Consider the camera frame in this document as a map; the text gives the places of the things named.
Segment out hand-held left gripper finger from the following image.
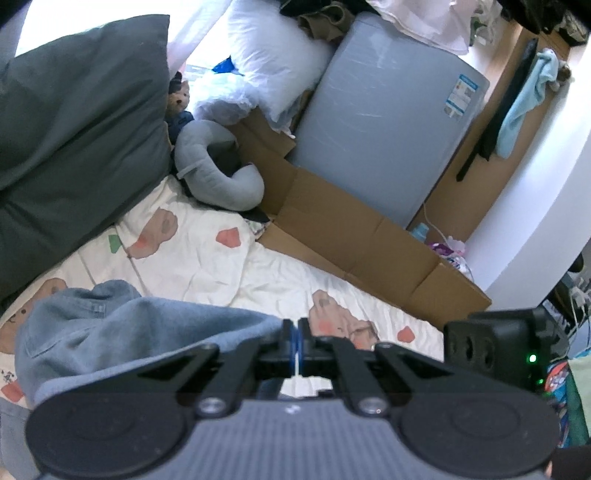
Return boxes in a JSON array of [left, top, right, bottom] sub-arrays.
[[295, 318, 455, 418], [134, 318, 296, 418]]

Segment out floral patterned cloth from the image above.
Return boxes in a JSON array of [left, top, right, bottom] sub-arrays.
[[245, 219, 274, 241]]

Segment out blue denim pants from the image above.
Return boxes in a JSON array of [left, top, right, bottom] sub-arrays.
[[14, 279, 284, 411]]

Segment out white sheer curtain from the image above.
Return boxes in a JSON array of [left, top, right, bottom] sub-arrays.
[[166, 0, 232, 84]]

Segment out brown wooden door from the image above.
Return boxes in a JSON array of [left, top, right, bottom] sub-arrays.
[[406, 18, 573, 245]]

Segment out flattened cardboard box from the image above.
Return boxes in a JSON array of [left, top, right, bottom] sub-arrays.
[[231, 108, 492, 330]]

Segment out olive brown cloth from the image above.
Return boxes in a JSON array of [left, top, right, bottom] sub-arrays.
[[298, 0, 356, 44]]

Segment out pale pink cloth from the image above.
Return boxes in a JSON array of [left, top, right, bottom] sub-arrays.
[[367, 0, 472, 56]]

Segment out grey neck pillow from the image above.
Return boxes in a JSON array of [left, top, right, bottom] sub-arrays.
[[174, 119, 265, 210]]

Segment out dark grey pillow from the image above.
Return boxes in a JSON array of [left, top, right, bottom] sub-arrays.
[[0, 14, 174, 305]]

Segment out light blue towel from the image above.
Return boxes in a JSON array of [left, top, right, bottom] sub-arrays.
[[496, 48, 559, 160]]

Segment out white purple plastic bag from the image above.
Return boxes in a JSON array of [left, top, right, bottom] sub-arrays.
[[427, 235, 474, 280]]

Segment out white power strip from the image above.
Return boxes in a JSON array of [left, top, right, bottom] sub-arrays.
[[566, 274, 591, 324]]

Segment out teal printed cloth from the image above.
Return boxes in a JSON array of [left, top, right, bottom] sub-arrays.
[[545, 355, 591, 448]]

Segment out clear plastic packet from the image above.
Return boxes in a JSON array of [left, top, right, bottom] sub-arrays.
[[187, 55, 259, 123]]

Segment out dark hanging clothes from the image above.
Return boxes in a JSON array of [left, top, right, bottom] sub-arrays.
[[496, 0, 591, 47]]

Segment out black hanging strap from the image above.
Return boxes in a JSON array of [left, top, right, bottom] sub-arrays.
[[456, 39, 539, 183]]

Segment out brown teddy bear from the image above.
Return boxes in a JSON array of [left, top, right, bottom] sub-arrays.
[[164, 71, 195, 144]]

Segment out white pillow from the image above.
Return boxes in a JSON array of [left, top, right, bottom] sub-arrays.
[[226, 0, 335, 124]]

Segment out bear printed bed sheet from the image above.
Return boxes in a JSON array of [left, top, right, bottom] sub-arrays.
[[0, 175, 446, 407]]

